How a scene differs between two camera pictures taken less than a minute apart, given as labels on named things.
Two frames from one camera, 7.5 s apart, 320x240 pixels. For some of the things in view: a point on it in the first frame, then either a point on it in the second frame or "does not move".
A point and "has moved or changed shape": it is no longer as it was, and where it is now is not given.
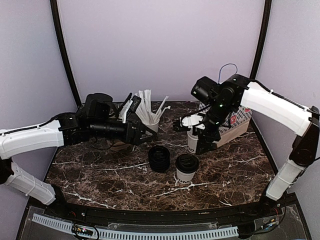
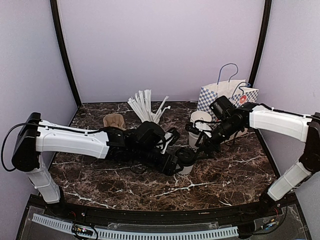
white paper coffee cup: [185, 177] -> [186, 171]
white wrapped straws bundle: [144, 110] does not move
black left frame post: [56, 16] does not move
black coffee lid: [187, 163] has moved or changed shape
